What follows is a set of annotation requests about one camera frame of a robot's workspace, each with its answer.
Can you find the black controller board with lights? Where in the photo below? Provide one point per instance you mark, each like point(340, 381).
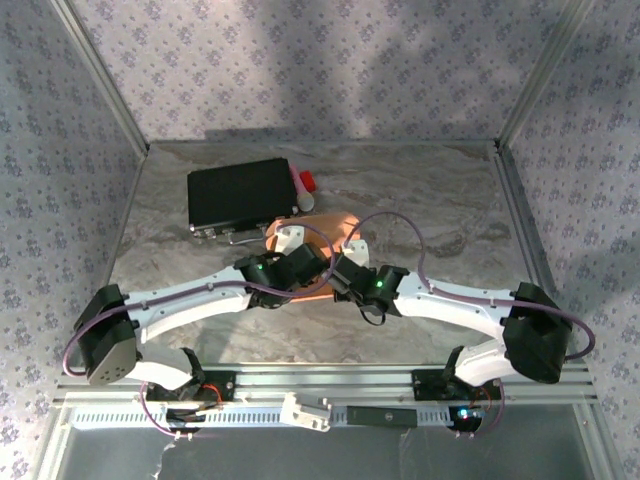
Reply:
point(472, 422)

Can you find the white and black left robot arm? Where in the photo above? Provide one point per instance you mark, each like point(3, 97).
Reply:
point(190, 300)

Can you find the red plastic block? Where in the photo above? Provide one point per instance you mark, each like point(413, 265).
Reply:
point(308, 181)

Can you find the aluminium frame post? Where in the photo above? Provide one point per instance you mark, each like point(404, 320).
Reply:
point(542, 75)
point(102, 75)

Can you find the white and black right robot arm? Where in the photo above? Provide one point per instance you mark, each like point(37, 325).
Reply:
point(450, 300)

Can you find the aluminium extrusion rail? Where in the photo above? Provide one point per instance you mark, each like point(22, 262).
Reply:
point(325, 382)

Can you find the white plastic bracket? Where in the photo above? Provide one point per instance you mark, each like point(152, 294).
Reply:
point(305, 412)

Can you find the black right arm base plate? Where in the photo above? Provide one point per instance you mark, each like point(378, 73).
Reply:
point(425, 382)

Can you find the pink tube with white cap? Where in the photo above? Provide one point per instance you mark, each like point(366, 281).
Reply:
point(302, 192)

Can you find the black carrying case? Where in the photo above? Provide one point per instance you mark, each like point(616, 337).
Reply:
point(240, 195)

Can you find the aluminium frame bottom rail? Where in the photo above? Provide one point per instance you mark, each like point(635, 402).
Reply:
point(325, 143)

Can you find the torn white plastic strip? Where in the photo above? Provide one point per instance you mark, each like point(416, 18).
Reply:
point(160, 462)

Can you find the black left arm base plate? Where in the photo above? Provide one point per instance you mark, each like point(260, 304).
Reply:
point(227, 385)

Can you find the black bar on duct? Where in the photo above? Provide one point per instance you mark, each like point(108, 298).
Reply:
point(382, 416)

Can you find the aluminium frame side rail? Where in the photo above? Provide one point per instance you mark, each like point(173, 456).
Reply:
point(520, 210)

